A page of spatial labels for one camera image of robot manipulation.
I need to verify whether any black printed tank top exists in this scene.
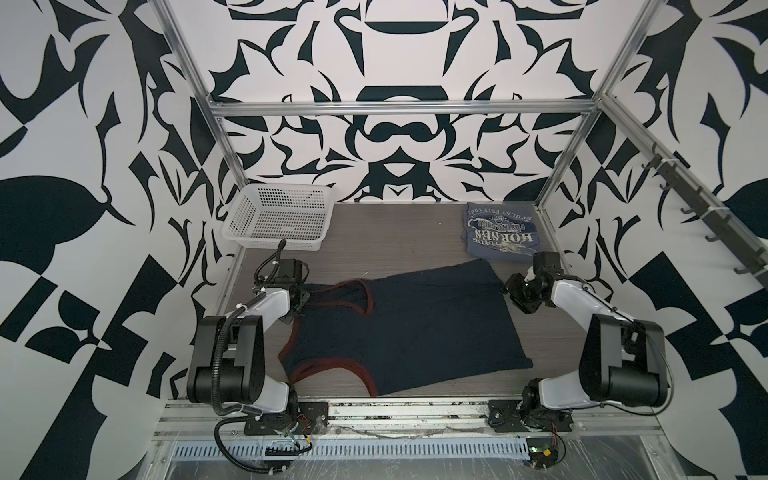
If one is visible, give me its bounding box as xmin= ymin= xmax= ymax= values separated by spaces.
xmin=278 ymin=259 xmax=533 ymax=397

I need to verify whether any small electronics board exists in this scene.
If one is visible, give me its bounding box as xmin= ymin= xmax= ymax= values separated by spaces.
xmin=527 ymin=439 xmax=562 ymax=470

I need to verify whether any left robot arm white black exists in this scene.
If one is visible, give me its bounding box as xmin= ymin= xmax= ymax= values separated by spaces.
xmin=186 ymin=255 xmax=309 ymax=430

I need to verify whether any black left base cable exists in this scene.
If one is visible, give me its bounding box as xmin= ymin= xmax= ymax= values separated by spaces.
xmin=214 ymin=413 xmax=313 ymax=475

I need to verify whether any aluminium frame crossbar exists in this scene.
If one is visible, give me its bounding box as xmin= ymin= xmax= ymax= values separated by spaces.
xmin=209 ymin=99 xmax=596 ymax=117

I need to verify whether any white slotted cable duct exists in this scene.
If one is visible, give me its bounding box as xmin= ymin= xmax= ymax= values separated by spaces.
xmin=170 ymin=437 xmax=532 ymax=462

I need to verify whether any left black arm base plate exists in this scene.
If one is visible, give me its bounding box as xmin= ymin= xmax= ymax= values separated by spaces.
xmin=244 ymin=401 xmax=329 ymax=436

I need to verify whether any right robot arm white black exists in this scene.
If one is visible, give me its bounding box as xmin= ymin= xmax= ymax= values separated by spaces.
xmin=504 ymin=251 xmax=674 ymax=430

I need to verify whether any black wall hook rack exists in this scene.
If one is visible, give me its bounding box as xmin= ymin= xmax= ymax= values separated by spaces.
xmin=643 ymin=142 xmax=767 ymax=290

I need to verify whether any white plastic laundry basket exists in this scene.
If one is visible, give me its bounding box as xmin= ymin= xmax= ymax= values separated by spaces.
xmin=221 ymin=183 xmax=334 ymax=251

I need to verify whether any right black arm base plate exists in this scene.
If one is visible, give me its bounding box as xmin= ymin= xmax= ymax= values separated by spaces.
xmin=486 ymin=399 xmax=573 ymax=433

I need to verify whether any blue grey tank top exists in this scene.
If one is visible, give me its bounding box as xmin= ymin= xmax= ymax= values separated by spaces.
xmin=462 ymin=202 xmax=543 ymax=263

